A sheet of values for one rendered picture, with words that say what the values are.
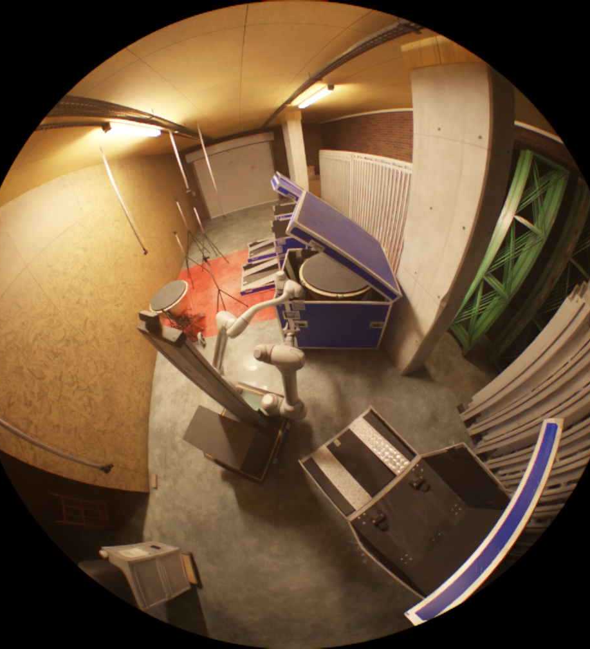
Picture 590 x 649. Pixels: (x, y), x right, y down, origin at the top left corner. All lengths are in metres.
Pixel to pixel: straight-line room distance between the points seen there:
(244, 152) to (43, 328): 8.08
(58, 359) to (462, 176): 3.54
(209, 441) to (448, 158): 2.57
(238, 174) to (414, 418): 8.87
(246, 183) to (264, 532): 9.47
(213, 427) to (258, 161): 8.50
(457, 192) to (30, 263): 3.56
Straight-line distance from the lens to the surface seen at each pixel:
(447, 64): 1.72
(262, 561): 2.65
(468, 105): 1.55
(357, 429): 2.33
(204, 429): 1.73
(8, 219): 2.79
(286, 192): 2.95
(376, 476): 2.34
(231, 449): 1.60
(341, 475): 2.22
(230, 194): 8.94
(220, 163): 8.81
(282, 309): 2.06
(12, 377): 2.33
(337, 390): 2.48
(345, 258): 1.64
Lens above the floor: 2.30
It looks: 49 degrees down
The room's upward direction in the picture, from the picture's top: 11 degrees counter-clockwise
